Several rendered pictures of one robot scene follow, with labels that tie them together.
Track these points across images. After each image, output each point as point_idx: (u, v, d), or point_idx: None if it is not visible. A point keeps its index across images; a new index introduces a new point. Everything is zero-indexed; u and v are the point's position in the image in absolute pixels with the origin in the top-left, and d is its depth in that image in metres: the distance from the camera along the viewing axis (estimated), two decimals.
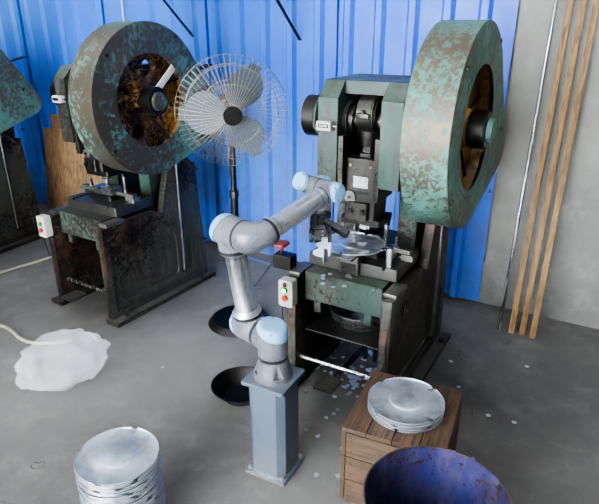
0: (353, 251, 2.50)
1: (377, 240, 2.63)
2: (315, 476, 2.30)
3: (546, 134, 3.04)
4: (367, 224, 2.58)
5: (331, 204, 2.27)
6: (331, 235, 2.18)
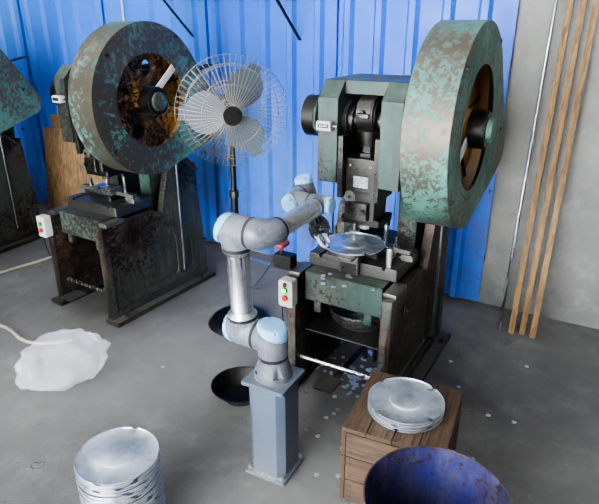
0: (369, 249, 2.52)
1: (361, 235, 2.70)
2: (315, 476, 2.30)
3: (546, 134, 3.04)
4: (367, 224, 2.58)
5: None
6: None
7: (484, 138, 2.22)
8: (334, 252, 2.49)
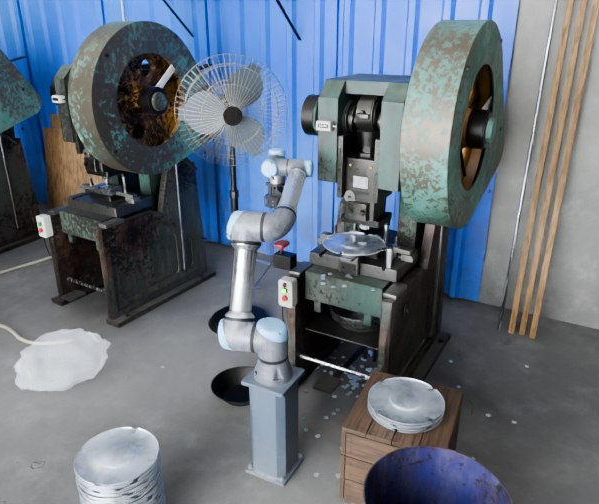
0: (375, 244, 2.58)
1: (342, 235, 2.70)
2: (315, 476, 2.30)
3: (546, 134, 3.04)
4: (367, 224, 2.58)
5: (282, 175, 2.53)
6: None
7: None
8: (357, 255, 2.46)
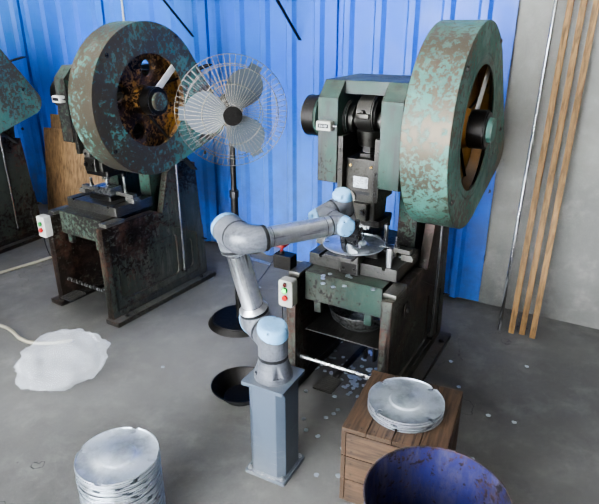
0: (374, 242, 2.60)
1: (337, 236, 2.68)
2: (315, 476, 2.30)
3: (546, 134, 3.04)
4: (367, 224, 2.58)
5: None
6: None
7: None
8: (365, 255, 2.46)
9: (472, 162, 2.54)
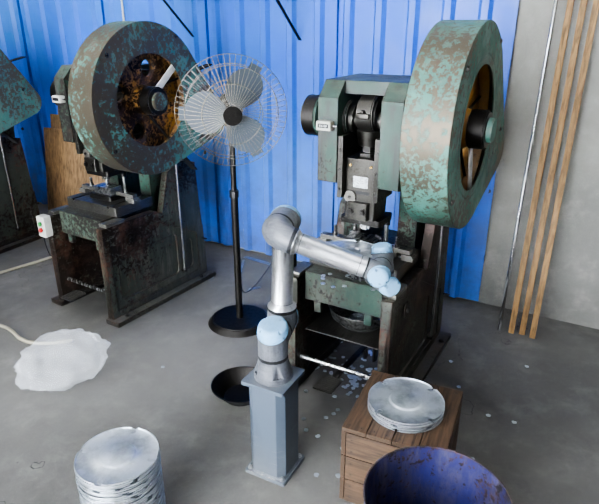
0: (368, 250, 2.47)
1: (333, 243, 2.58)
2: (315, 476, 2.30)
3: (546, 134, 3.04)
4: (367, 224, 2.58)
5: None
6: None
7: (487, 142, 2.28)
8: None
9: None
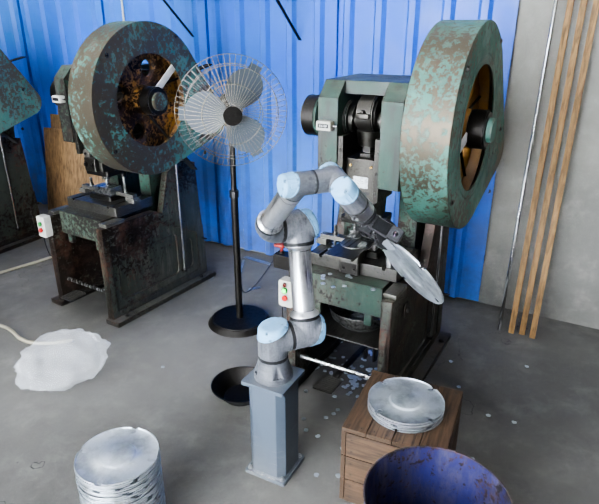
0: (426, 278, 1.83)
1: (420, 291, 2.01)
2: (315, 476, 2.30)
3: (546, 134, 3.04)
4: None
5: (366, 212, 1.68)
6: (381, 248, 1.80)
7: (484, 135, 2.21)
8: (390, 242, 1.87)
9: None
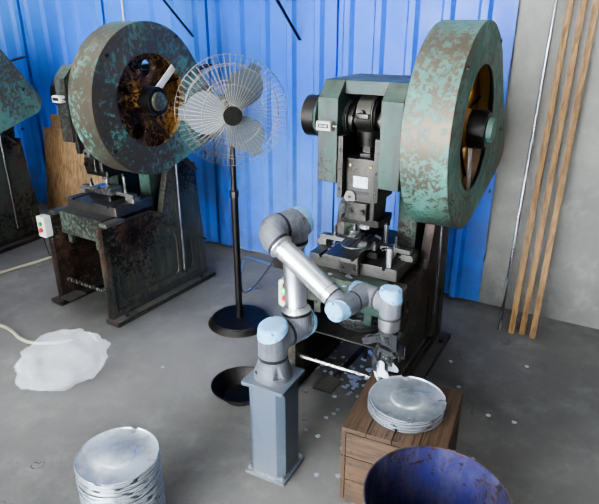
0: (420, 414, 2.06)
1: (425, 385, 2.23)
2: (315, 476, 2.30)
3: (546, 134, 3.04)
4: (367, 224, 2.58)
5: None
6: None
7: (486, 143, 2.27)
8: (375, 408, 2.09)
9: None
